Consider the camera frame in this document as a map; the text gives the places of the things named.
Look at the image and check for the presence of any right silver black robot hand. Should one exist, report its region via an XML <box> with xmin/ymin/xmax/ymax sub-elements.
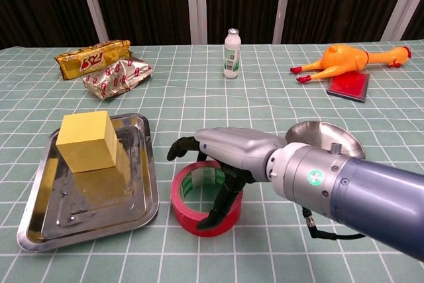
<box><xmin>166</xmin><ymin>127</ymin><xmax>288</xmax><ymax>231</ymax></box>

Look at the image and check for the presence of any pink tape roll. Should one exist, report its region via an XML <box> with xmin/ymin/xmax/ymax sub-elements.
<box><xmin>170</xmin><ymin>160</ymin><xmax>244</xmax><ymax>237</ymax></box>

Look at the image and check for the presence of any yellow sponge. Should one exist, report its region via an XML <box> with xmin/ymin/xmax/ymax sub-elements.
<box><xmin>55</xmin><ymin>110</ymin><xmax>119</xmax><ymax>174</ymax></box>

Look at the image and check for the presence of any green checked tablecloth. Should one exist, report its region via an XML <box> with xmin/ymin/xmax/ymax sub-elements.
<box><xmin>0</xmin><ymin>42</ymin><xmax>424</xmax><ymax>283</ymax></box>

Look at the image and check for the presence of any round steel plate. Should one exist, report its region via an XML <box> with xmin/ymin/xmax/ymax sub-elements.
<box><xmin>285</xmin><ymin>121</ymin><xmax>366</xmax><ymax>160</ymax></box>

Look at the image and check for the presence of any small white bottle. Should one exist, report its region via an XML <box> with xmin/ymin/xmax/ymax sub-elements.
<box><xmin>223</xmin><ymin>27</ymin><xmax>241</xmax><ymax>80</ymax></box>

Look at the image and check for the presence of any silver red snack package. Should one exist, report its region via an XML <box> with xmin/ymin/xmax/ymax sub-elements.
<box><xmin>82</xmin><ymin>57</ymin><xmax>154</xmax><ymax>100</ymax></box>

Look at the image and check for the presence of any orange rubber chicken toy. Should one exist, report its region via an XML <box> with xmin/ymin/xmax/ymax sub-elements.
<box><xmin>290</xmin><ymin>44</ymin><xmax>412</xmax><ymax>84</ymax></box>

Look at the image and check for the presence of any rectangular steel tray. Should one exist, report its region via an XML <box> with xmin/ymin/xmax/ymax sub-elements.
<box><xmin>17</xmin><ymin>113</ymin><xmax>160</xmax><ymax>253</ymax></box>

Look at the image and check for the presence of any gold biscuit package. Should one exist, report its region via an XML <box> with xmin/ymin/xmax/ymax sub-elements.
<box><xmin>54</xmin><ymin>40</ymin><xmax>132</xmax><ymax>81</ymax></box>

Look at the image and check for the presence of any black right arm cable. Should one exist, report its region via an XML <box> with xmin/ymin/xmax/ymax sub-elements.
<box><xmin>301</xmin><ymin>206</ymin><xmax>365</xmax><ymax>241</ymax></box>

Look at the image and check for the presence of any white frame post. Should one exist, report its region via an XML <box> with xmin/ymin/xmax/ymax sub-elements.
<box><xmin>272</xmin><ymin>0</ymin><xmax>294</xmax><ymax>44</ymax></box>
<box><xmin>185</xmin><ymin>0</ymin><xmax>208</xmax><ymax>45</ymax></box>
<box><xmin>75</xmin><ymin>0</ymin><xmax>109</xmax><ymax>42</ymax></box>
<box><xmin>380</xmin><ymin>0</ymin><xmax>424</xmax><ymax>41</ymax></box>

